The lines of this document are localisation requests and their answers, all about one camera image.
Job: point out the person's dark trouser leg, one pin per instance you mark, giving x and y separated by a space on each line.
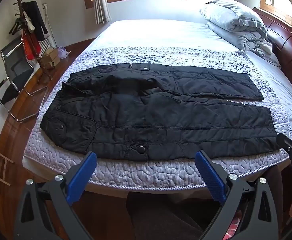
275 195

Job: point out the folded grey duvet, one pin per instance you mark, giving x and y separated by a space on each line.
238 25

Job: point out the pale purple plastic item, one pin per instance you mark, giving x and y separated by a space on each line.
64 52

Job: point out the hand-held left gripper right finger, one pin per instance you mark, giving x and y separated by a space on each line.
210 177

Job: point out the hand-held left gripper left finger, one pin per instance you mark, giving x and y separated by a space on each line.
82 177

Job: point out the dark wooden headboard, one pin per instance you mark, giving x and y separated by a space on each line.
288 42

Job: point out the small cardboard box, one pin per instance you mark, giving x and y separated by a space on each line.
49 52

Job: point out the black chrome frame chair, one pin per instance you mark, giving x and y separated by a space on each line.
16 72

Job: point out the wooden coat rack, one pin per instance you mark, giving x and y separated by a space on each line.
41 62

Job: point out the black quilted pants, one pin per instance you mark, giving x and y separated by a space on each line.
160 120

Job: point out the bed with pale blue sheet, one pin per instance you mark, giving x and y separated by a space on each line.
160 32

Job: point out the white pole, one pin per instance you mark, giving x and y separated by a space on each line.
48 22

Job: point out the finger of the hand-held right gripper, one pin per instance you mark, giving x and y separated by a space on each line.
285 142

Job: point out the white fleecy cloth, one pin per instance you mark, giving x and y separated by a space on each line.
265 48

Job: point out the black hanging garment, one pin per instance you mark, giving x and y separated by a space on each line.
36 17

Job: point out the cardboard box with round hole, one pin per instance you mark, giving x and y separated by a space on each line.
49 62

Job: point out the beige curtain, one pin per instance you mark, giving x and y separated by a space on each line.
101 5

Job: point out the red hanging garment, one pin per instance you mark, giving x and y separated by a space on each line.
31 47

